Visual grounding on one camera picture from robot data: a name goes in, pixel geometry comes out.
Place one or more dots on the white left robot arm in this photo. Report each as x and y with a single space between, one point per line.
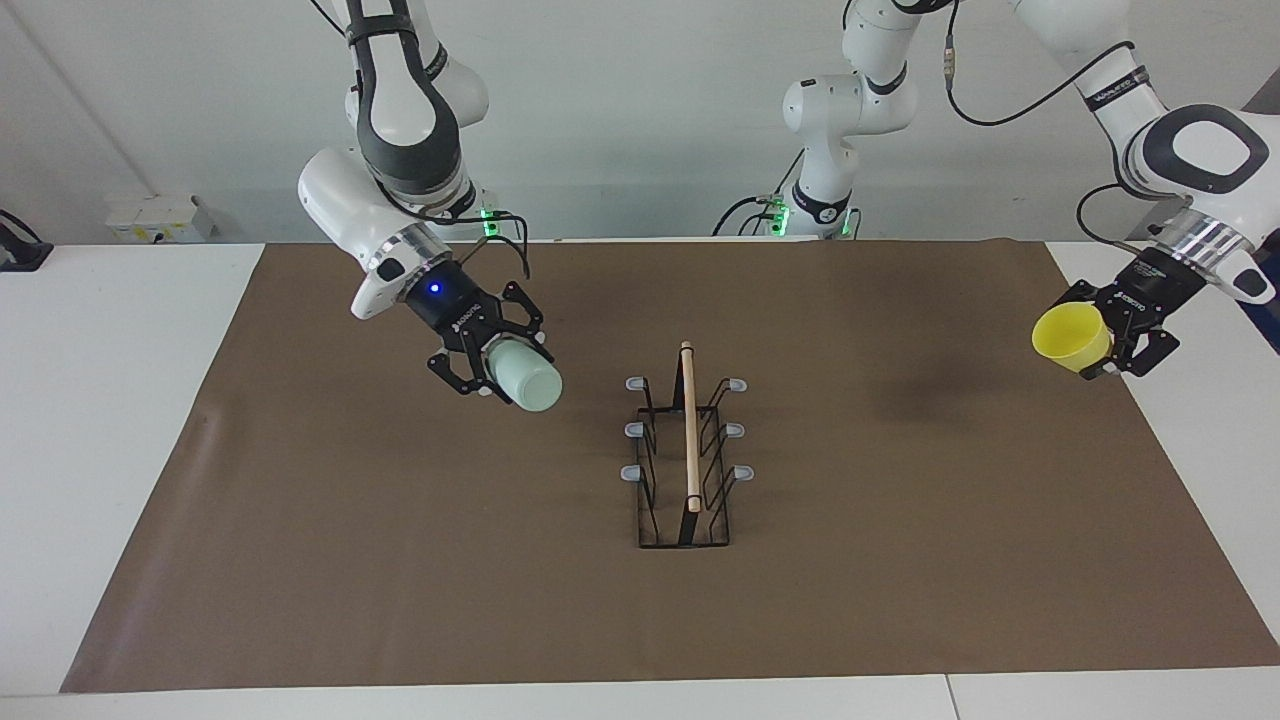
1190 150

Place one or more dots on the brown paper table mat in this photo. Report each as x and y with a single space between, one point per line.
500 600

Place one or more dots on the yellow plastic cup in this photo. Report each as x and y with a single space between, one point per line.
1070 338

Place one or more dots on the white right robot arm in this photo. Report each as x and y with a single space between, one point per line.
400 130

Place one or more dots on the white power strip box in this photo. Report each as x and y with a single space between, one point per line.
160 218

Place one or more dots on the blue box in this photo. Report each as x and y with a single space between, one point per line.
1270 330

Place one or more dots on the pale green plastic cup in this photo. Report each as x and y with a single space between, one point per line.
525 378

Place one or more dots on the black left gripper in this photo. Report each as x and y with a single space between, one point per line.
455 310

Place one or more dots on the black clamp mount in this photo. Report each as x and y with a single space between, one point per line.
20 250

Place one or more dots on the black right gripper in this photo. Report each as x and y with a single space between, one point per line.
1150 288

